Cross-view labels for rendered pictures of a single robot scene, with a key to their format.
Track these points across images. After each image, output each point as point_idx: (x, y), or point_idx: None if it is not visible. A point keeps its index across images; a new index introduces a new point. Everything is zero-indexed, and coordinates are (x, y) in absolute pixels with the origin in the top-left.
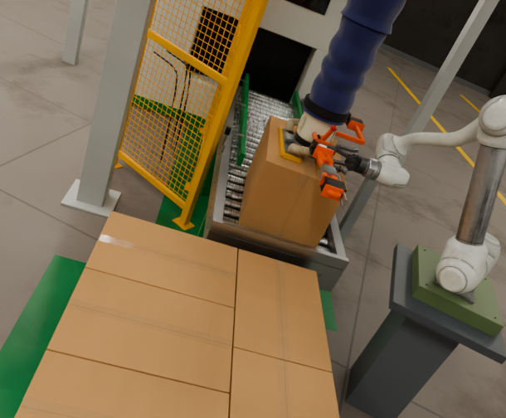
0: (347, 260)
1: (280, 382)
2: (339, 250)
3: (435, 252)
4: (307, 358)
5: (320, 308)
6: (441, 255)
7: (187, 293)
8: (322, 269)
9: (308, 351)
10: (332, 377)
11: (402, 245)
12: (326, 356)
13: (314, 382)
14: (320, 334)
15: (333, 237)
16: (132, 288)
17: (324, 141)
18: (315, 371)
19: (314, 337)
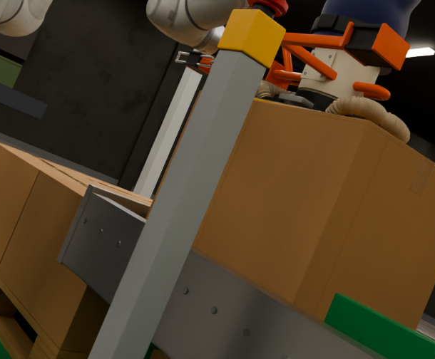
0: (93, 185)
1: (79, 181)
2: (113, 202)
3: None
4: (68, 180)
5: (80, 194)
6: (45, 11)
7: None
8: None
9: (70, 182)
10: (38, 168)
11: (36, 99)
12: (51, 175)
13: (53, 172)
14: (66, 184)
15: (140, 216)
16: None
17: (282, 65)
18: (55, 174)
19: (70, 184)
